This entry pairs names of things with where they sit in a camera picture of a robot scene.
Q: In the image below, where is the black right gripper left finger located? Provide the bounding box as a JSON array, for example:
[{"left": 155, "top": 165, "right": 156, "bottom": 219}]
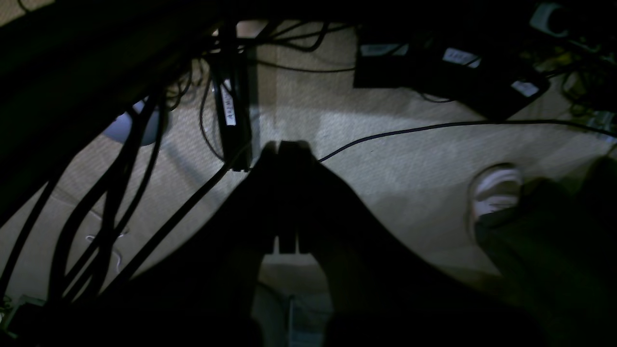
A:
[{"left": 111, "top": 142, "right": 277, "bottom": 347}]

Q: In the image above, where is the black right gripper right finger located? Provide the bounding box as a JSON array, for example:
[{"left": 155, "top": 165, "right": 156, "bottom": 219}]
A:
[{"left": 279, "top": 141, "right": 482, "bottom": 347}]

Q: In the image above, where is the white sneaker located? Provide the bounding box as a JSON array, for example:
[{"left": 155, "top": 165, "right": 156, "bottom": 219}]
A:
[{"left": 469, "top": 163, "right": 524, "bottom": 237}]

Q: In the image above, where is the dark trouser leg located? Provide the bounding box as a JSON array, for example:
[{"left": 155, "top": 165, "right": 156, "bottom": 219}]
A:
[{"left": 474, "top": 156, "right": 616, "bottom": 347}]

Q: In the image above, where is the black power strip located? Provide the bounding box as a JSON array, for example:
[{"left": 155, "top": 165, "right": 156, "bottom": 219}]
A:
[{"left": 209, "top": 22, "right": 253, "bottom": 172}]

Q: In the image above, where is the black power adapter brick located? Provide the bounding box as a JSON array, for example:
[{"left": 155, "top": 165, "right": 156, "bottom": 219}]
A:
[{"left": 419, "top": 42, "right": 551, "bottom": 121}]

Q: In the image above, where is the thick black cable bundle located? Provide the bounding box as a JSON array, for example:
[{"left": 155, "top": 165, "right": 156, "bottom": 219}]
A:
[{"left": 0, "top": 94, "right": 167, "bottom": 302}]

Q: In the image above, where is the thin black floor cable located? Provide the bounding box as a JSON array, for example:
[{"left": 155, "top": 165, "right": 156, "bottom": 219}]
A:
[{"left": 318, "top": 119, "right": 617, "bottom": 163}]

